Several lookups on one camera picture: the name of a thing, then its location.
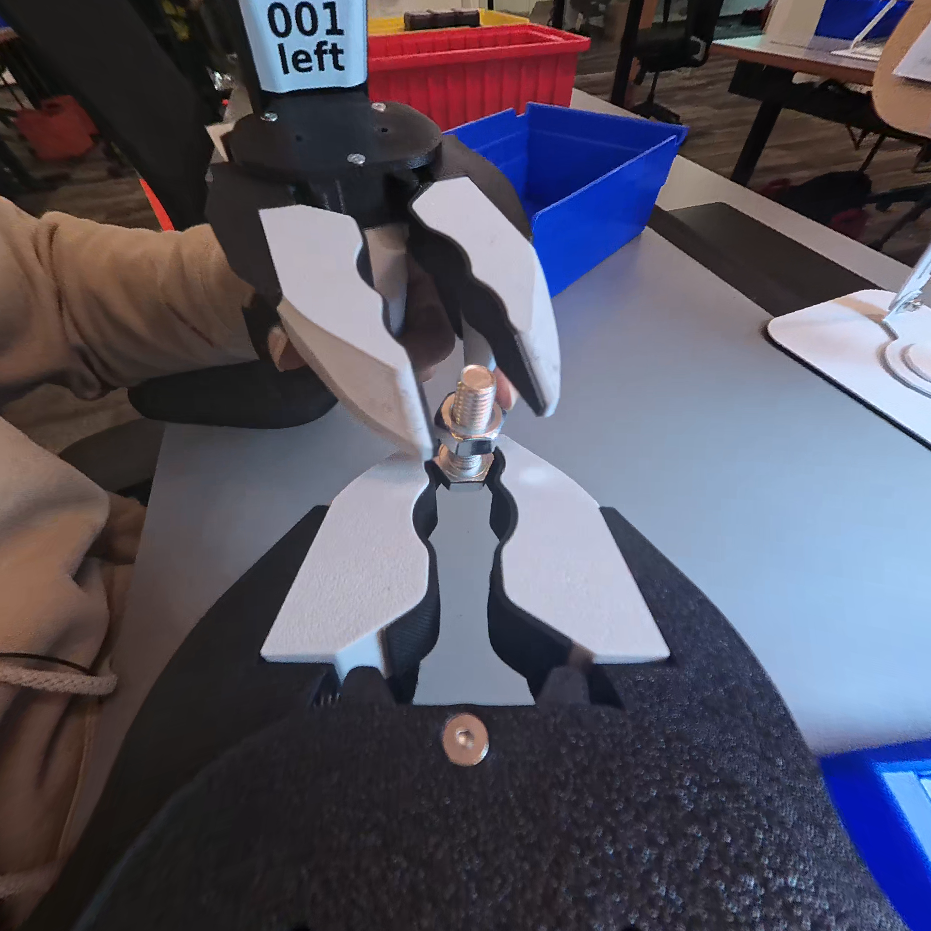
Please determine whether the red plastic bin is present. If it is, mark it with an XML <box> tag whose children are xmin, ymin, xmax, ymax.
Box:
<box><xmin>367</xmin><ymin>22</ymin><xmax>593</xmax><ymax>133</ymax></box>

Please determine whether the blue plastic bin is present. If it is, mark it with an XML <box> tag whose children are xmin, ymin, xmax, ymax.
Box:
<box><xmin>819</xmin><ymin>739</ymin><xmax>931</xmax><ymax>931</ymax></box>
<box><xmin>444</xmin><ymin>102</ymin><xmax>689</xmax><ymax>299</ymax></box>

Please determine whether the black chair armrest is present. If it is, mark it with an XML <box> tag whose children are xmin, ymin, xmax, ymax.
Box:
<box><xmin>128</xmin><ymin>357</ymin><xmax>340</xmax><ymax>432</ymax></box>

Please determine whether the wooden desk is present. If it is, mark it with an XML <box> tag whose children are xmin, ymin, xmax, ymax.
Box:
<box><xmin>710</xmin><ymin>32</ymin><xmax>891</xmax><ymax>184</ymax></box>

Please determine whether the large silver hex bolt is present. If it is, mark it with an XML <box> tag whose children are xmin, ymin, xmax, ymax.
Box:
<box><xmin>434</xmin><ymin>364</ymin><xmax>509</xmax><ymax>490</ymax></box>

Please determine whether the beige hoodie drawstring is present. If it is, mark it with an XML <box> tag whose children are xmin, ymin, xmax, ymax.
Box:
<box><xmin>0</xmin><ymin>655</ymin><xmax>120</xmax><ymax>702</ymax></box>

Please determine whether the person's left forearm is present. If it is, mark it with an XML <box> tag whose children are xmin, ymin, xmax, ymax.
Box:
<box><xmin>0</xmin><ymin>197</ymin><xmax>274</xmax><ymax>402</ymax></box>

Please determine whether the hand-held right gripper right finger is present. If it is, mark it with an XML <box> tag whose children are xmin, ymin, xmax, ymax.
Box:
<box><xmin>488</xmin><ymin>437</ymin><xmax>672</xmax><ymax>688</ymax></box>

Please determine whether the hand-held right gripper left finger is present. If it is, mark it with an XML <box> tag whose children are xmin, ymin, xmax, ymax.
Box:
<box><xmin>262</xmin><ymin>437</ymin><xmax>442</xmax><ymax>685</ymax></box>

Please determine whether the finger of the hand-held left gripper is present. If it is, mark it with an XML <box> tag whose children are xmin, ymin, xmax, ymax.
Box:
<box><xmin>408</xmin><ymin>175</ymin><xmax>562</xmax><ymax>420</ymax></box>
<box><xmin>258</xmin><ymin>204</ymin><xmax>437</xmax><ymax>456</ymax></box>

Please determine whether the white tablet stand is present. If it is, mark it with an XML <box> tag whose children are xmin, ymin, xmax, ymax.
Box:
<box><xmin>766</xmin><ymin>241</ymin><xmax>931</xmax><ymax>449</ymax></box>

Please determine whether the person's left hand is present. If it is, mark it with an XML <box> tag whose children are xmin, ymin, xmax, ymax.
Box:
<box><xmin>267</xmin><ymin>274</ymin><xmax>520</xmax><ymax>418</ymax></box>

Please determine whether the person's beige hoodie torso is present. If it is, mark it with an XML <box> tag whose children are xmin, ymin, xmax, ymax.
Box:
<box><xmin>0</xmin><ymin>419</ymin><xmax>146</xmax><ymax>910</ymax></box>

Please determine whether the yellow plastic bin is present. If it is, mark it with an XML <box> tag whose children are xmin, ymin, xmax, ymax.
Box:
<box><xmin>371</xmin><ymin>8</ymin><xmax>528</xmax><ymax>39</ymax></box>

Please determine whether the large silver hex nut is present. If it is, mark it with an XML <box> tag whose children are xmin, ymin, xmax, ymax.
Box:
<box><xmin>440</xmin><ymin>409</ymin><xmax>507</xmax><ymax>442</ymax></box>

